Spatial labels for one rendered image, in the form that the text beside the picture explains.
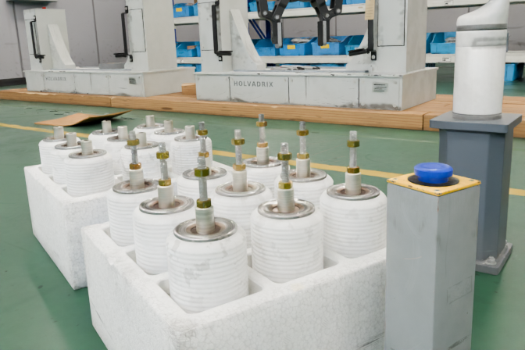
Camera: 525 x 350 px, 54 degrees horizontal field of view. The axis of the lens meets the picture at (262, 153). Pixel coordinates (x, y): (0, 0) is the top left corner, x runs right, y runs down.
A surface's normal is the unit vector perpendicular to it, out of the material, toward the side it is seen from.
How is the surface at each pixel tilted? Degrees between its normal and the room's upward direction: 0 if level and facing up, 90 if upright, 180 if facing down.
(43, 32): 90
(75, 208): 90
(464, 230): 90
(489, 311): 0
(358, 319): 90
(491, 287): 0
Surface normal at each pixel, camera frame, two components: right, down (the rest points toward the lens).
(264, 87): -0.58, 0.20
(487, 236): 0.15, 0.21
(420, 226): -0.83, 0.15
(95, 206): 0.57, 0.16
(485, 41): -0.21, 0.22
